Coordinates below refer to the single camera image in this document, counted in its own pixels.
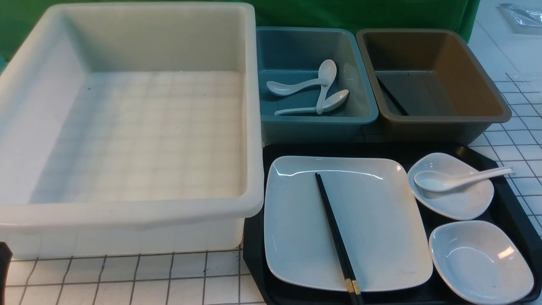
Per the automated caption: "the black chopstick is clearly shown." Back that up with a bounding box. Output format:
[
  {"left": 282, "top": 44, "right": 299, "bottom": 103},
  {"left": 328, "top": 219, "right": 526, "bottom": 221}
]
[
  {"left": 377, "top": 76, "right": 409, "bottom": 116},
  {"left": 317, "top": 172, "right": 365, "bottom": 305},
  {"left": 314, "top": 173, "right": 357, "bottom": 305}
]

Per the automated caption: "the large white square plate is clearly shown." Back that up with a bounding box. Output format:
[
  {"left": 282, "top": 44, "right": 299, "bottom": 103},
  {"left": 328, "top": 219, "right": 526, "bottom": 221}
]
[{"left": 263, "top": 155, "right": 433, "bottom": 293}]

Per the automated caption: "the white spoon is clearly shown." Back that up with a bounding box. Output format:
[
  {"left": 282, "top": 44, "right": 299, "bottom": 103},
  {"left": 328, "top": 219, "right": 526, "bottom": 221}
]
[
  {"left": 266, "top": 78, "right": 331, "bottom": 96},
  {"left": 316, "top": 59, "right": 337, "bottom": 115},
  {"left": 414, "top": 166, "right": 515, "bottom": 192},
  {"left": 274, "top": 89, "right": 350, "bottom": 116}
]

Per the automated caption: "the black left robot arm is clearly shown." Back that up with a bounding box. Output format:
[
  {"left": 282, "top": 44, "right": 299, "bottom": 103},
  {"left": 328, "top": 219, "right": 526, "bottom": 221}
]
[{"left": 0, "top": 242, "right": 12, "bottom": 305}]

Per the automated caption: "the blue plastic bin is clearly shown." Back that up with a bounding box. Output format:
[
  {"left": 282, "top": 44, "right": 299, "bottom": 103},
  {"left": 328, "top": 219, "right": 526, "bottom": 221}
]
[{"left": 256, "top": 27, "right": 378, "bottom": 144}]

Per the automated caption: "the white spoon top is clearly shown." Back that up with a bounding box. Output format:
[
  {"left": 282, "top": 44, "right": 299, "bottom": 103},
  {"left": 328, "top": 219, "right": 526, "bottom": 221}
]
[{"left": 316, "top": 59, "right": 337, "bottom": 115}]

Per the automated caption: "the black chopstick in bin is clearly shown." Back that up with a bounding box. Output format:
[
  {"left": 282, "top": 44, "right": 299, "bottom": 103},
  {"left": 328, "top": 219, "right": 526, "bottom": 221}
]
[{"left": 377, "top": 76, "right": 409, "bottom": 116}]

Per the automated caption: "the large white plastic tub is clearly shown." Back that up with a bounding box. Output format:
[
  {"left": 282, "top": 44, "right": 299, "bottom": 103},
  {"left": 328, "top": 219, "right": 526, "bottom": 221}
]
[{"left": 0, "top": 2, "right": 264, "bottom": 260}]

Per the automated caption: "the brown plastic bin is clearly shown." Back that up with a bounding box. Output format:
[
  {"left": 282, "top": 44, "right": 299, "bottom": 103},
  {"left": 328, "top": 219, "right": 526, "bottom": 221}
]
[{"left": 356, "top": 28, "right": 512, "bottom": 145}]

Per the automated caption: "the clear plastic bag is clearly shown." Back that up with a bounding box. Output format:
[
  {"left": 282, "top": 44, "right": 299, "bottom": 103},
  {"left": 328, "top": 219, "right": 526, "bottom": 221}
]
[{"left": 496, "top": 3, "right": 542, "bottom": 36}]

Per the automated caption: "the green cloth backdrop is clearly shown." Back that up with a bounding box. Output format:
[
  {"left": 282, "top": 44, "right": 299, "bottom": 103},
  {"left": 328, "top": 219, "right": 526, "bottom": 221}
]
[{"left": 0, "top": 0, "right": 480, "bottom": 61}]

